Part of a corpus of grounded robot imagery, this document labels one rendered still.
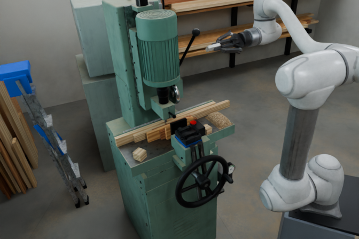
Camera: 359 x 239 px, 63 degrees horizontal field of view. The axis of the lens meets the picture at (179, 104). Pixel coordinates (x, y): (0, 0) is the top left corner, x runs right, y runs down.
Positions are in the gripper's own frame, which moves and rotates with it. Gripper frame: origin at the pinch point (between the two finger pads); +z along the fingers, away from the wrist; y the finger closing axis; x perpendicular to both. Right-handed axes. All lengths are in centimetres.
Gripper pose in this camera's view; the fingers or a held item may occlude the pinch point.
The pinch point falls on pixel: (212, 47)
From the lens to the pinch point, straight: 139.4
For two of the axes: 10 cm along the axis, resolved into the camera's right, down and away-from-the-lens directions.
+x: 2.7, -4.1, -8.7
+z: -8.6, 2.9, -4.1
